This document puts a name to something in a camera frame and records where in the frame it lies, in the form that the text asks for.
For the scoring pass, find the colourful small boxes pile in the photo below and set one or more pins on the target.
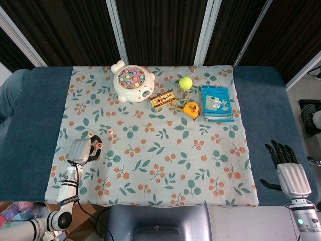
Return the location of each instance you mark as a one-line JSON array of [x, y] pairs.
[[17, 213]]

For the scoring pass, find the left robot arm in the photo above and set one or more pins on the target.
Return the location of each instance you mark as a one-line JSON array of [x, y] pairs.
[[67, 193]]

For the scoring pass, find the grey robot torso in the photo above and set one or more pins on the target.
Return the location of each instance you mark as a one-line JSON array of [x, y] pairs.
[[155, 218]]

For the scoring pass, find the yellow tape measure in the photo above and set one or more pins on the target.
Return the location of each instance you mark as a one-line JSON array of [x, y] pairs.
[[190, 109]]

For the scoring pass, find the yellow red card box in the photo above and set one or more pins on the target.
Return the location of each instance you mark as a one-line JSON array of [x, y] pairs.
[[163, 99]]

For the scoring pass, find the wooden chess piece black character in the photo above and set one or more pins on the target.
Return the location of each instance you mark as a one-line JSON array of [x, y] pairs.
[[91, 133]]

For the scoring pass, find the brown cardboard box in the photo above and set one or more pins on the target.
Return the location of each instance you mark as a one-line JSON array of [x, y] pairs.
[[85, 217]]

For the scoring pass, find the black sneaker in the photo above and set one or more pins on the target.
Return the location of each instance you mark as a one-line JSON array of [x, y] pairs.
[[307, 118]]

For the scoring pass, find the floral fruit print tablecloth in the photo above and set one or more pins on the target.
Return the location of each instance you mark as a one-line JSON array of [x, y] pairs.
[[160, 140]]

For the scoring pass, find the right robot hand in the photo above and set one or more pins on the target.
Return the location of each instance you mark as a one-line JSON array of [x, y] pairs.
[[293, 179]]

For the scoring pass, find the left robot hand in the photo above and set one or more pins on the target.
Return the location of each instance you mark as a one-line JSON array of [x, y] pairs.
[[79, 151]]

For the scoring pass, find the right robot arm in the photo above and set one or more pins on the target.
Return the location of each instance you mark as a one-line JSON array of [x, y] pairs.
[[303, 221]]

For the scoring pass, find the blue flat package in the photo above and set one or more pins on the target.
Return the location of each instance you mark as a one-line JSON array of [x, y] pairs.
[[215, 103]]

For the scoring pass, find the yellow tennis ball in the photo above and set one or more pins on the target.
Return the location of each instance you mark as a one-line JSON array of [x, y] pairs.
[[185, 83]]

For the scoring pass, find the dark screen panel white frame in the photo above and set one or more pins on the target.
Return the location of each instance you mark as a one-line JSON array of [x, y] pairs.
[[75, 30], [163, 30], [12, 55], [288, 37], [233, 30]]

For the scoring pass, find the blue velvet table cover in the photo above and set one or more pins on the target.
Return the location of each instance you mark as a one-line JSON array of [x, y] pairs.
[[30, 125]]

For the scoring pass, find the black floor mat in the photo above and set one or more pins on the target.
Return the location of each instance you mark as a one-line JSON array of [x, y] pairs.
[[308, 101]]

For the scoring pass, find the person leg in jeans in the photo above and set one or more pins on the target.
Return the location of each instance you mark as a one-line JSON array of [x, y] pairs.
[[10, 95]]

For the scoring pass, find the white seal fishing toy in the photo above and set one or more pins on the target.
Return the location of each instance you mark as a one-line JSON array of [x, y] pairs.
[[133, 80]]

